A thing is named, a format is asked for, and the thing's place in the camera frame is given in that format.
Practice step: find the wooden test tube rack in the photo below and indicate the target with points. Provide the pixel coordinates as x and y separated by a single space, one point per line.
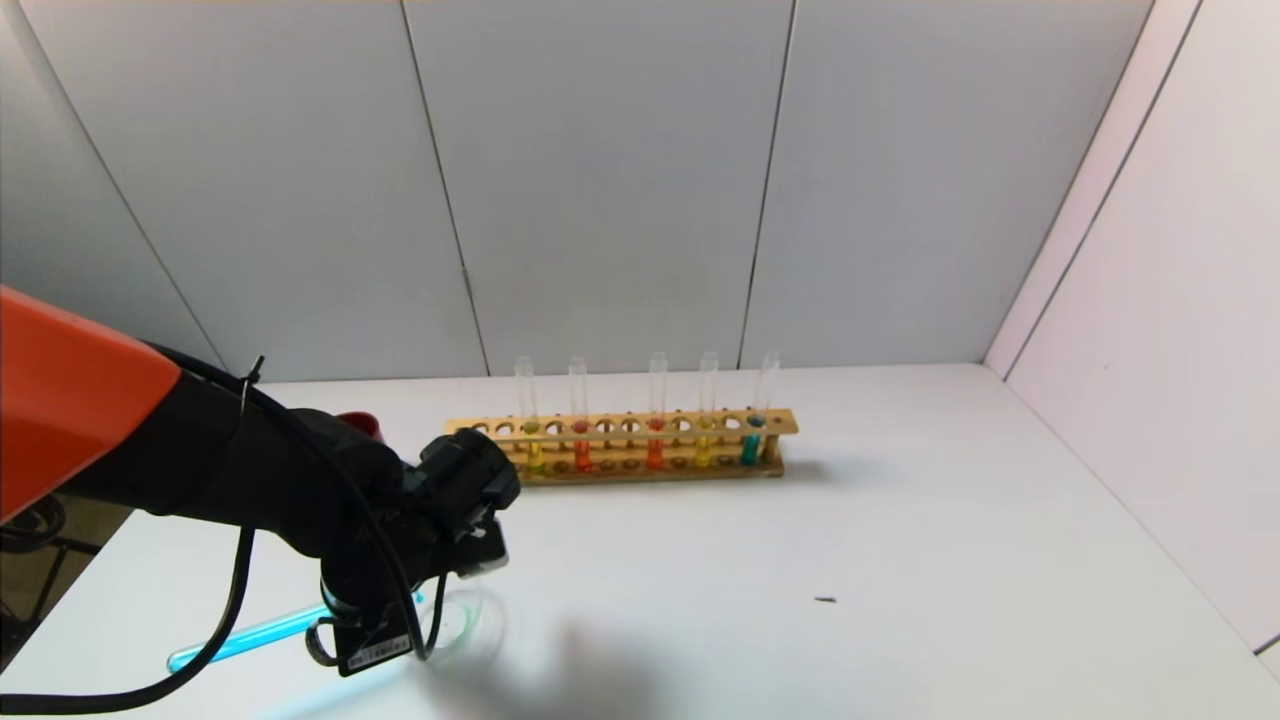
640 478

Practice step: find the glass test tube yellow pigment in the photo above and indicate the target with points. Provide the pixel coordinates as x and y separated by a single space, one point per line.
702 452
536 458

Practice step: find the black metal stand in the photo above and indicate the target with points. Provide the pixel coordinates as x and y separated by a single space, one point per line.
70 546

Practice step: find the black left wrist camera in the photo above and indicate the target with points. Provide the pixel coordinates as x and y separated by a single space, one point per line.
465 475

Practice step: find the clear glass dish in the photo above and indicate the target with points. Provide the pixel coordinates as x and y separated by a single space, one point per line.
465 622

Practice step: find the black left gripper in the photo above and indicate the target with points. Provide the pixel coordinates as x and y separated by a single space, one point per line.
374 646

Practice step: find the glass test tube teal pigment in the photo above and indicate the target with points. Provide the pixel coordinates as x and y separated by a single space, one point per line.
749 450

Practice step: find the glass test tube blue pigment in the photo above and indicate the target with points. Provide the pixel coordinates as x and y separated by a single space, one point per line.
230 642

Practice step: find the dark red plastic cup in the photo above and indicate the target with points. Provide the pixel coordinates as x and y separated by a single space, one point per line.
362 425

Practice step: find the glass test tube orange pigment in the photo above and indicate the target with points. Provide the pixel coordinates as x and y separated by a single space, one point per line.
582 455
655 455

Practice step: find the orange and black left arm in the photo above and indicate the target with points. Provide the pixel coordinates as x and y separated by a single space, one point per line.
80 400

